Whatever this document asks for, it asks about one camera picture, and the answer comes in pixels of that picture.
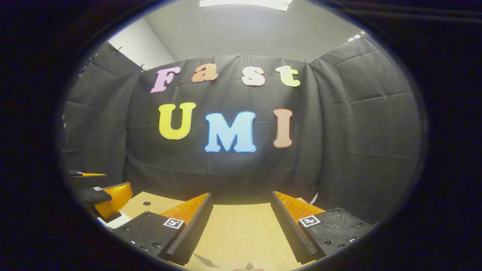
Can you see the white ceiling light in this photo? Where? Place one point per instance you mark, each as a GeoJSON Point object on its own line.
{"type": "Point", "coordinates": [244, 3]}

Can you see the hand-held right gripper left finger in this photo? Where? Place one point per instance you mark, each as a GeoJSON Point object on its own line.
{"type": "Point", "coordinates": [192, 233]}

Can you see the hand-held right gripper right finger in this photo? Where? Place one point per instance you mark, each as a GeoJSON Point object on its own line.
{"type": "Point", "coordinates": [290, 233]}

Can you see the black backdrop cloth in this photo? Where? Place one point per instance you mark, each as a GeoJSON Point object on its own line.
{"type": "Point", "coordinates": [339, 131]}

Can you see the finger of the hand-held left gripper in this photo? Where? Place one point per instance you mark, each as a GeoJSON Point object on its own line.
{"type": "Point", "coordinates": [90, 195]}
{"type": "Point", "coordinates": [77, 174]}

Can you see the small white tag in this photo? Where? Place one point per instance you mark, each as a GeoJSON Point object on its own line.
{"type": "Point", "coordinates": [314, 198]}

